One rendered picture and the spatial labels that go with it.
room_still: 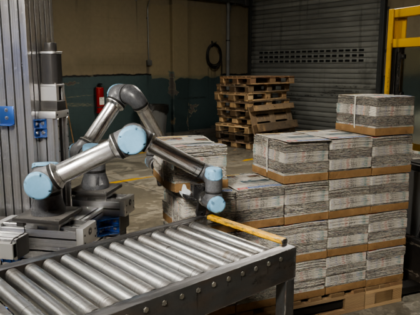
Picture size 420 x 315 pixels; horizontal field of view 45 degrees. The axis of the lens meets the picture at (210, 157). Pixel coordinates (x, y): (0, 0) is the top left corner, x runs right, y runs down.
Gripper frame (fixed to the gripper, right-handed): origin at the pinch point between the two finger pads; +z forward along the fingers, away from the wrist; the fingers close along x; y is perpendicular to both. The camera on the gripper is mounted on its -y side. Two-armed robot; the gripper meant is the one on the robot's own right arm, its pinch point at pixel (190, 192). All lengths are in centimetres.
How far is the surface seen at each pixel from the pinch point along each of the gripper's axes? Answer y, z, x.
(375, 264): -57, 5, -121
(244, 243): -6, -62, 0
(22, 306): -5, -87, 81
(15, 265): -5, -55, 82
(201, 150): 19.6, 3.6, -6.9
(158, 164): 9.3, 30.2, 7.9
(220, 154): 17.1, 3.7, -17.1
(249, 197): -6.7, 4.0, -34.1
